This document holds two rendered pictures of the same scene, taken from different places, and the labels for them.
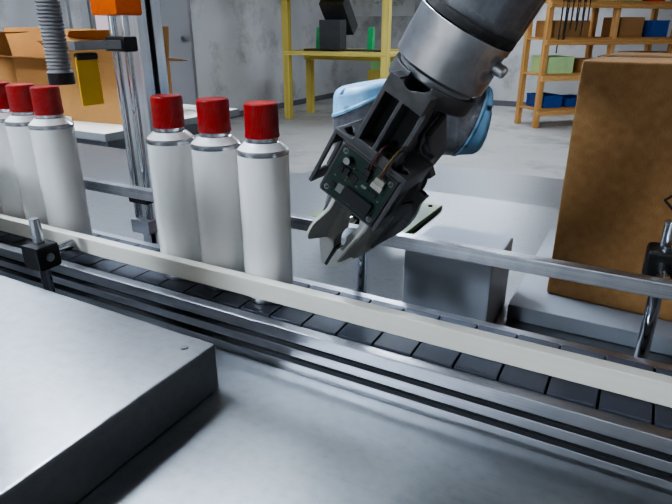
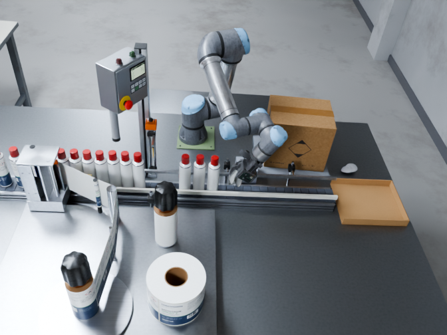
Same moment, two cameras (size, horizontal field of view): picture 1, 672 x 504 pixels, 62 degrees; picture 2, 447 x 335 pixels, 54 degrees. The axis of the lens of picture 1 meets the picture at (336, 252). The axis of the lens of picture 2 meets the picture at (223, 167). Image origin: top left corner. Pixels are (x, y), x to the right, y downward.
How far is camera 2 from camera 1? 1.55 m
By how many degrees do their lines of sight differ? 35
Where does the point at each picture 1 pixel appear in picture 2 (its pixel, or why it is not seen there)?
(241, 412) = (223, 220)
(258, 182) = (216, 173)
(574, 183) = not seen: hidden behind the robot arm
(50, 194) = (140, 180)
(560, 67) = not seen: outside the picture
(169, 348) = (208, 213)
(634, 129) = not seen: hidden behind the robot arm
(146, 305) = (181, 202)
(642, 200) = (284, 147)
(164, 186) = (186, 175)
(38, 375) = (192, 228)
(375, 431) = (249, 215)
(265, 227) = (216, 181)
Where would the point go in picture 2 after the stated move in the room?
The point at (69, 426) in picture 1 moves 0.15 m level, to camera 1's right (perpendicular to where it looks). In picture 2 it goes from (211, 234) to (242, 223)
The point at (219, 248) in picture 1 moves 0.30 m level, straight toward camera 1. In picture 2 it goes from (201, 185) to (249, 226)
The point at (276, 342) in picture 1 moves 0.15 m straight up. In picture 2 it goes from (221, 203) to (223, 179)
